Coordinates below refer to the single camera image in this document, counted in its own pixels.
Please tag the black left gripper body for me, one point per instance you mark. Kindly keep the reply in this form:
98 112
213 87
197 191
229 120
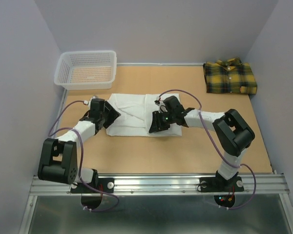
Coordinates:
101 116

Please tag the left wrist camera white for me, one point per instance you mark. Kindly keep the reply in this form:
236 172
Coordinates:
87 102

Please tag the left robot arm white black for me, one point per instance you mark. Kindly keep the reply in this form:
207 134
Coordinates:
58 161

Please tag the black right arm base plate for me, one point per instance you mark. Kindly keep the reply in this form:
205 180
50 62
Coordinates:
220 185

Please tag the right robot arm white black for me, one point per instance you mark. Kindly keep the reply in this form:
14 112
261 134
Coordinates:
233 133

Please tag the white perforated plastic basket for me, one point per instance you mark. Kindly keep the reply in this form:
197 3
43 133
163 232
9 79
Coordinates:
86 70

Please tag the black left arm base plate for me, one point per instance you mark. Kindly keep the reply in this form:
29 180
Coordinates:
104 184

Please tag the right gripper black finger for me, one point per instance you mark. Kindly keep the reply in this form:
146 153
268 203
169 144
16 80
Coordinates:
163 125
155 123

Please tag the aluminium mounting rail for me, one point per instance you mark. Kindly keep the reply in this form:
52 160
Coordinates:
159 184

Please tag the yellow plaid folded shirt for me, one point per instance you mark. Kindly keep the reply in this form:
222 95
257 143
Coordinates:
230 76

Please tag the white long sleeve shirt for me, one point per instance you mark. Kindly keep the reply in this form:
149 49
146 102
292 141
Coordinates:
136 117

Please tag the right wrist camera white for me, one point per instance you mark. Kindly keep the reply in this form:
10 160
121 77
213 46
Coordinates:
161 105

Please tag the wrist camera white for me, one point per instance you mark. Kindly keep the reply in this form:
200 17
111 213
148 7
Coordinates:
87 102
161 105

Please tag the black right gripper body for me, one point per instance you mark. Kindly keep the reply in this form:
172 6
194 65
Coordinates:
168 117

